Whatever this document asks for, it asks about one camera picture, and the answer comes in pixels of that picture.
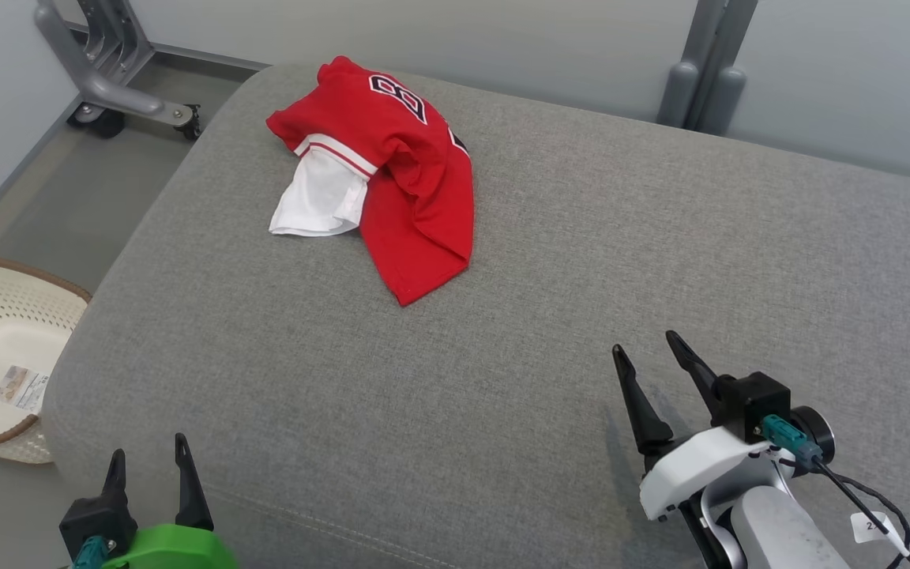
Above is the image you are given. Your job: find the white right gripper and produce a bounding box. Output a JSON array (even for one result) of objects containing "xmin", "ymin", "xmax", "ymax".
[{"xmin": 611, "ymin": 330, "xmax": 837, "ymax": 522}]

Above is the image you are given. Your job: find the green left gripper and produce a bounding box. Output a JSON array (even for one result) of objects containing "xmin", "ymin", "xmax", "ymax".
[{"xmin": 100, "ymin": 432, "xmax": 239, "ymax": 569}]

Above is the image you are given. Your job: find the red jersey with white sleeves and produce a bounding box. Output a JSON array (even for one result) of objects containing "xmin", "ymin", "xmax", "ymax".
[{"xmin": 266, "ymin": 55, "xmax": 476, "ymax": 307}]

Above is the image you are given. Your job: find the paper label in basket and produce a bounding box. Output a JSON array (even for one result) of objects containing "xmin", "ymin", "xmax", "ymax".
[{"xmin": 0, "ymin": 364, "xmax": 50, "ymax": 414}]

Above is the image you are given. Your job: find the grey wheeled metal stand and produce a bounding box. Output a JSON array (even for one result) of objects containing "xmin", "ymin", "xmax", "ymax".
[{"xmin": 34, "ymin": 0, "xmax": 202, "ymax": 142}]

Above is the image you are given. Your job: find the teal cable connector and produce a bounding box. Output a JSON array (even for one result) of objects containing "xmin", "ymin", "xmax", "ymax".
[
  {"xmin": 71, "ymin": 535, "xmax": 109, "ymax": 569},
  {"xmin": 761, "ymin": 414, "xmax": 824, "ymax": 468}
]

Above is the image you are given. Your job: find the thin black cable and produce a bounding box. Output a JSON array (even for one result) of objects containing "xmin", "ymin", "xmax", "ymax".
[{"xmin": 809, "ymin": 461, "xmax": 910, "ymax": 569}]

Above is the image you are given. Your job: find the white cable tag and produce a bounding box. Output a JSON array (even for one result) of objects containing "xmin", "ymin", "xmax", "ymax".
[{"xmin": 850, "ymin": 511, "xmax": 910, "ymax": 556}]

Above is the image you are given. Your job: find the grey metal partition post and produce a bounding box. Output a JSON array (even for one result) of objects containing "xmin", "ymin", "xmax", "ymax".
[{"xmin": 656, "ymin": 0, "xmax": 761, "ymax": 136}]

